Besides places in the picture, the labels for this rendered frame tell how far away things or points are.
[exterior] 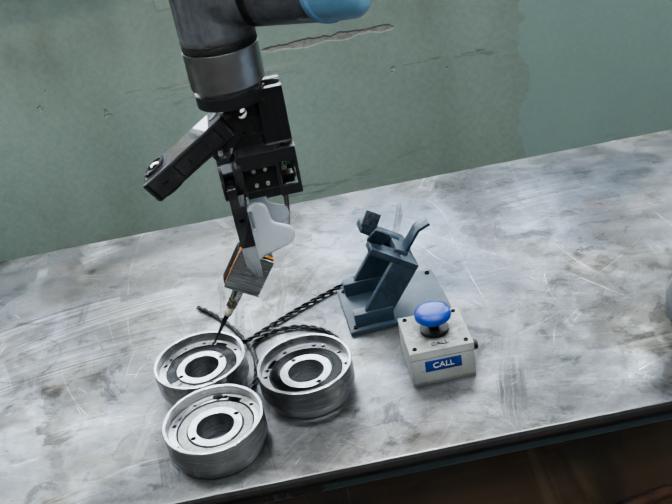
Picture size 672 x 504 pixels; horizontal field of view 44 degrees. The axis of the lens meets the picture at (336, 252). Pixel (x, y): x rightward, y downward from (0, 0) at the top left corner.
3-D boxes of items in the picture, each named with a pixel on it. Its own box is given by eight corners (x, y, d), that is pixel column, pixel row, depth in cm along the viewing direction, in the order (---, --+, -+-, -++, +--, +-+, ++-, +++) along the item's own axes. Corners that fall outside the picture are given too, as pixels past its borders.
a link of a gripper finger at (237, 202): (256, 250, 86) (237, 171, 82) (242, 254, 86) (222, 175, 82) (253, 234, 90) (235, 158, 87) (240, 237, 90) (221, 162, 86)
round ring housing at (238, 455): (241, 493, 80) (232, 462, 78) (152, 473, 84) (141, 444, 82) (287, 420, 88) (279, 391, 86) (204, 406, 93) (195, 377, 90)
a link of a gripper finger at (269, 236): (304, 277, 89) (288, 198, 86) (251, 289, 89) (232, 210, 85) (301, 266, 92) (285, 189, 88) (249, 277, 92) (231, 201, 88)
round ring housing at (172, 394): (220, 425, 89) (211, 396, 87) (144, 407, 94) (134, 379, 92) (268, 366, 97) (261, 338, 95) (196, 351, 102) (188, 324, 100)
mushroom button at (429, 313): (422, 358, 90) (417, 321, 87) (414, 337, 93) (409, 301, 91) (458, 351, 90) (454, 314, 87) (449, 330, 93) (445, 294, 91)
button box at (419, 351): (414, 388, 90) (409, 352, 87) (401, 349, 96) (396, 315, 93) (486, 373, 90) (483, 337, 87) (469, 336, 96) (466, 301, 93)
